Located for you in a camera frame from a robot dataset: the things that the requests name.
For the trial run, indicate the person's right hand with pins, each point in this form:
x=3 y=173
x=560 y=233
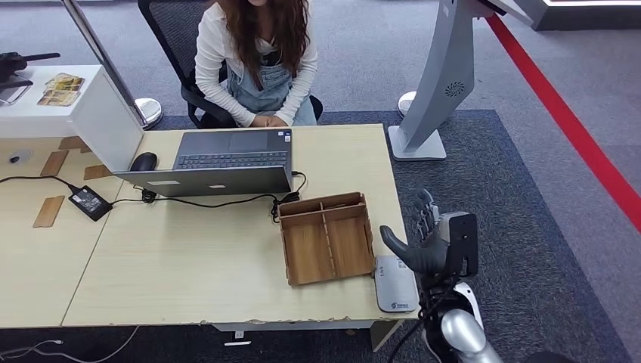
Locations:
x=261 y=122

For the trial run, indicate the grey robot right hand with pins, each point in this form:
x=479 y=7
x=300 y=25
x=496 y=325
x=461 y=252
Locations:
x=423 y=258

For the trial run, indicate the person's left hand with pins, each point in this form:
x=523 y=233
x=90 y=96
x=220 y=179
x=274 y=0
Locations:
x=280 y=121

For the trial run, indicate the grey card reader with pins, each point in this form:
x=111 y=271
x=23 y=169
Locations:
x=393 y=290

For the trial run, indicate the person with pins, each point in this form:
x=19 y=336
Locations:
x=260 y=55

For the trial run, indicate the flat wooden card piece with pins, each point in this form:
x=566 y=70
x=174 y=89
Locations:
x=97 y=172
x=48 y=211
x=54 y=163
x=72 y=143

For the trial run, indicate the patterned room key card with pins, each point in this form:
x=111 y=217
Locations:
x=64 y=82
x=58 y=98

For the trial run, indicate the grey laptop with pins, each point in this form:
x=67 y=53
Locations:
x=215 y=180

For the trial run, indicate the wooden divided box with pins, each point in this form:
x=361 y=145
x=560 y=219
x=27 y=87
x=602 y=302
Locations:
x=320 y=245

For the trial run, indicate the black computer mouse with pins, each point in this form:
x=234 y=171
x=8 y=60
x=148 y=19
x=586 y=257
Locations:
x=143 y=162

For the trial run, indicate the black mesh office chair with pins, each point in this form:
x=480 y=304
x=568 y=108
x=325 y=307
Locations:
x=173 y=35

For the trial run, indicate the white round stanchion base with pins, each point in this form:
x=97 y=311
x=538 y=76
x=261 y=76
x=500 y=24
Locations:
x=406 y=102

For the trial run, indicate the white cabinet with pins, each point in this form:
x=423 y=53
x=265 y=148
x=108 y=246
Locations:
x=100 y=120

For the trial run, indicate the grey kiosk stand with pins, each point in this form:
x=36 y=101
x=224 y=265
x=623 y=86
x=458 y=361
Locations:
x=445 y=70

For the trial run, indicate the black power adapter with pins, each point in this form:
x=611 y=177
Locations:
x=90 y=203

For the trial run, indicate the small white strip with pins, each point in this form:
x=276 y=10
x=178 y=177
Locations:
x=237 y=344

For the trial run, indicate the small round grey gadget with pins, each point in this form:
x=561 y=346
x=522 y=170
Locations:
x=19 y=157

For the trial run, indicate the small dark tray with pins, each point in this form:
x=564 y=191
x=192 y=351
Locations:
x=14 y=90

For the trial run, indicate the black handheld device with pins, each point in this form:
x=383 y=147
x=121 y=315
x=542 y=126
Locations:
x=14 y=62

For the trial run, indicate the grey platform with light strip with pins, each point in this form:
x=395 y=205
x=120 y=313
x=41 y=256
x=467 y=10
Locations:
x=591 y=15

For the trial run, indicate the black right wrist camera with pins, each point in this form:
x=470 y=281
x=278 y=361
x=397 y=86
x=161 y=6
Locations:
x=460 y=243

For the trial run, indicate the chrome stanchion post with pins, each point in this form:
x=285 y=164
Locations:
x=100 y=55

